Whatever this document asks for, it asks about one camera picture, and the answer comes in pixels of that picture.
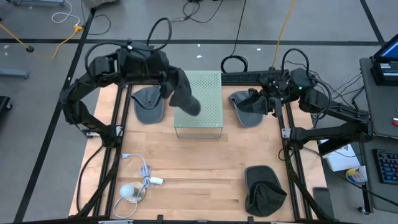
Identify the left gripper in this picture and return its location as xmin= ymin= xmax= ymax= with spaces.
xmin=146 ymin=51 xmax=175 ymax=100

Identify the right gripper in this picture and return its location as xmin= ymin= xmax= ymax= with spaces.
xmin=238 ymin=73 xmax=292 ymax=118

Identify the grey baseball cap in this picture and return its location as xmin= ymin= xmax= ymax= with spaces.
xmin=228 ymin=90 xmax=265 ymax=129
xmin=130 ymin=85 xmax=165 ymax=125

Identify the dark green bucket hat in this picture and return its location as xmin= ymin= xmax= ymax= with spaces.
xmin=244 ymin=164 xmax=288 ymax=218

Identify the black perforated panel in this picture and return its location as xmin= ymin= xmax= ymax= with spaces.
xmin=221 ymin=69 xmax=271 ymax=85

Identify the green perforated metal shelf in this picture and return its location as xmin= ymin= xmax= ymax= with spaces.
xmin=173 ymin=70 xmax=224 ymax=139

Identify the white box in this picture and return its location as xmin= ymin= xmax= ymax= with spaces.
xmin=320 ymin=138 xmax=361 ymax=173

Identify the white bulb table lamp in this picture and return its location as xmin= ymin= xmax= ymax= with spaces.
xmin=119 ymin=181 xmax=146 ymax=205

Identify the black phone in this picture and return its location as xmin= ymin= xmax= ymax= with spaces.
xmin=312 ymin=187 xmax=335 ymax=219

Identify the white canister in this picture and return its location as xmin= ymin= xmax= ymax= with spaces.
xmin=345 ymin=165 xmax=369 ymax=185

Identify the grey desk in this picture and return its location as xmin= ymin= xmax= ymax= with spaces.
xmin=359 ymin=57 xmax=398 ymax=215

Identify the black box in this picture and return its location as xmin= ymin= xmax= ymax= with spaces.
xmin=369 ymin=59 xmax=398 ymax=87

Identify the laptop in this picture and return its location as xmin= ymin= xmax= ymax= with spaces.
xmin=372 ymin=33 xmax=398 ymax=63

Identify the black keyboard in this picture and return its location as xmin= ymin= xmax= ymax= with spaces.
xmin=371 ymin=148 xmax=398 ymax=185

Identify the grey floor bar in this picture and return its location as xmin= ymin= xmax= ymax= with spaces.
xmin=0 ymin=68 xmax=30 ymax=80

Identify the black caster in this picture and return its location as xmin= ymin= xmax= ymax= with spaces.
xmin=0 ymin=95 xmax=13 ymax=119

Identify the black hanging cable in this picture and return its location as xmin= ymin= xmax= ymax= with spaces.
xmin=220 ymin=0 xmax=249 ymax=74

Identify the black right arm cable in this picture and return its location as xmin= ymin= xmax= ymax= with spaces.
xmin=281 ymin=48 xmax=312 ymax=82

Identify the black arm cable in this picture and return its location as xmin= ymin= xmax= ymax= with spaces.
xmin=83 ymin=17 xmax=172 ymax=82
xmin=281 ymin=48 xmax=312 ymax=82

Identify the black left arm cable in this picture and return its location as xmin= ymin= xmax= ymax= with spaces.
xmin=83 ymin=17 xmax=172 ymax=82

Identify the black floor cable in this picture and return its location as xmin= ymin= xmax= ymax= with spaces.
xmin=170 ymin=0 xmax=225 ymax=24

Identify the yellow hanging cord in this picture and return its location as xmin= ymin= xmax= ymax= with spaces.
xmin=272 ymin=0 xmax=296 ymax=68

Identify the white lamp cable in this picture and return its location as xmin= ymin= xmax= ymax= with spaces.
xmin=112 ymin=152 xmax=165 ymax=219

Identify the black aluminium frame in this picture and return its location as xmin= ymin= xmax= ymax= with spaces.
xmin=74 ymin=68 xmax=338 ymax=224

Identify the yellow floor cable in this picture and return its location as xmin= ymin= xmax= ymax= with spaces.
xmin=0 ymin=22 xmax=84 ymax=60

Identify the white floor cable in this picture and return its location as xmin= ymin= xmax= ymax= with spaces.
xmin=51 ymin=0 xmax=82 ymax=26

